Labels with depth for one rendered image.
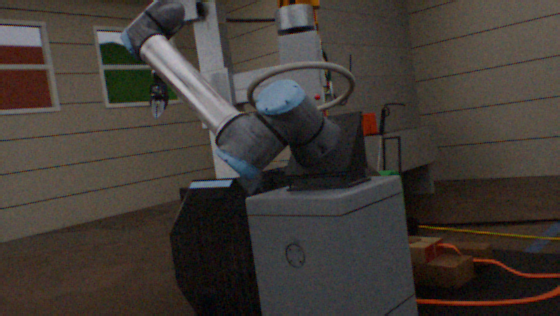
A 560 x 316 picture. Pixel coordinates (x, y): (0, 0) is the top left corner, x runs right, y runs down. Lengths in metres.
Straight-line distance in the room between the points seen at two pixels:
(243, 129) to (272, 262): 0.46
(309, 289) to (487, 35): 6.20
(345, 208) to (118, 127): 8.10
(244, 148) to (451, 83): 6.27
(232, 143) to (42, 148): 7.32
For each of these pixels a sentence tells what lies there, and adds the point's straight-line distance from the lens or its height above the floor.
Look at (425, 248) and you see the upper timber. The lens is 3.20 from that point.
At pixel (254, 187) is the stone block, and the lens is 2.49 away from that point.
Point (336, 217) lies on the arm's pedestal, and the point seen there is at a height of 0.79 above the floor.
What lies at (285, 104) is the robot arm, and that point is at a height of 1.14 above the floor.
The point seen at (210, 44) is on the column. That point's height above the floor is 1.75.
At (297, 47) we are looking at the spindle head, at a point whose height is 1.51.
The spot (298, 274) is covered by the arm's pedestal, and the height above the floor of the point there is 0.60.
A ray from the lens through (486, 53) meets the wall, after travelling 7.50.
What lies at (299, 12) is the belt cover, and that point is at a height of 1.69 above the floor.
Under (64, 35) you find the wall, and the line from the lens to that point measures 9.30.
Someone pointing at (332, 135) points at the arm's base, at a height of 1.02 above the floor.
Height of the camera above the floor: 1.06
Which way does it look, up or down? 4 degrees down
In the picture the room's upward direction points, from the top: 8 degrees counter-clockwise
